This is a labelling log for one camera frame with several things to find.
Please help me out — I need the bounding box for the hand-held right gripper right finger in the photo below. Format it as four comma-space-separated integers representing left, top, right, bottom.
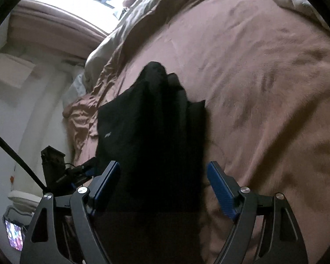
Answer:
207, 161, 308, 264

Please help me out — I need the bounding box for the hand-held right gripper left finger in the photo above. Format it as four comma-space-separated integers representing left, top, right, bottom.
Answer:
20, 161, 120, 264

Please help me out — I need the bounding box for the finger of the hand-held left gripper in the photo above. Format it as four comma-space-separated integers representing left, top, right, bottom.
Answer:
66, 157, 97, 174
56, 174, 93, 189

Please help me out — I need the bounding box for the black garment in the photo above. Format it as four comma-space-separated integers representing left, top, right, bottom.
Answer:
95, 61, 207, 264

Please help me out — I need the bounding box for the white round object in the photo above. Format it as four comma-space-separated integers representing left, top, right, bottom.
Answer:
8, 190, 37, 212

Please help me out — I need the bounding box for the colourful lit screen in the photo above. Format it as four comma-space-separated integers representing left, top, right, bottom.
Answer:
5, 220, 25, 251

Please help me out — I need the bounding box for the brown blanket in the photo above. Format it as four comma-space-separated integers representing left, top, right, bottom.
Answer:
62, 0, 330, 264

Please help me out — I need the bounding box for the cardboard box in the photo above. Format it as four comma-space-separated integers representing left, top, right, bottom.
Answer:
0, 53, 36, 88

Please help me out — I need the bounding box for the beige duvet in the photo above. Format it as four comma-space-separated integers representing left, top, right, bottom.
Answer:
84, 0, 198, 88

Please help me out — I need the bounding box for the brown curtain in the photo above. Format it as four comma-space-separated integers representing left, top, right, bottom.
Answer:
9, 0, 109, 58

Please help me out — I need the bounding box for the light grey pillow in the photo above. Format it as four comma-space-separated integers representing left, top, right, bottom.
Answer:
272, 0, 322, 20

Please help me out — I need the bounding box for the black cable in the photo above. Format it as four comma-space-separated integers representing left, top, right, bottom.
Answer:
0, 128, 48, 194

